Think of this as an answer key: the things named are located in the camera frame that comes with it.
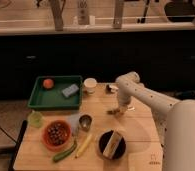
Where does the silver metal fork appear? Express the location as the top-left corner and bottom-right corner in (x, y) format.
(107, 106), (135, 115)

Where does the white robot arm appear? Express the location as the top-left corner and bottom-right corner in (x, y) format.
(116, 72), (195, 171)

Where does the tan cardboard box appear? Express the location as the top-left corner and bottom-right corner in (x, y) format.
(103, 131), (122, 159)

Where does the small metal cup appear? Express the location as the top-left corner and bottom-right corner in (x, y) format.
(79, 115), (92, 131)

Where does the white paper cup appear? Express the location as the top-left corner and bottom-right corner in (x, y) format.
(83, 78), (97, 94)

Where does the clear plastic piece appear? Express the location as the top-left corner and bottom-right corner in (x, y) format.
(67, 114), (80, 136)

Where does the grey blue sponge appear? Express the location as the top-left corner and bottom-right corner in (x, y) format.
(62, 84), (79, 98)

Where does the yellow banana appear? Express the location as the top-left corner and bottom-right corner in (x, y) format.
(75, 134), (93, 158)

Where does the orange bowl with beans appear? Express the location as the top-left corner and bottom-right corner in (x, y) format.
(42, 120), (71, 152)

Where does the green cucumber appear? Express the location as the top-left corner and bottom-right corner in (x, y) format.
(52, 140), (77, 163)

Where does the green plastic tray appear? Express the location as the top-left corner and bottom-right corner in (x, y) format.
(28, 75), (82, 110)

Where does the orange fruit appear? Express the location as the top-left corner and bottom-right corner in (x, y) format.
(43, 79), (54, 89)

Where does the green plastic cup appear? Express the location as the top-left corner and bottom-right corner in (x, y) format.
(27, 111), (43, 128)

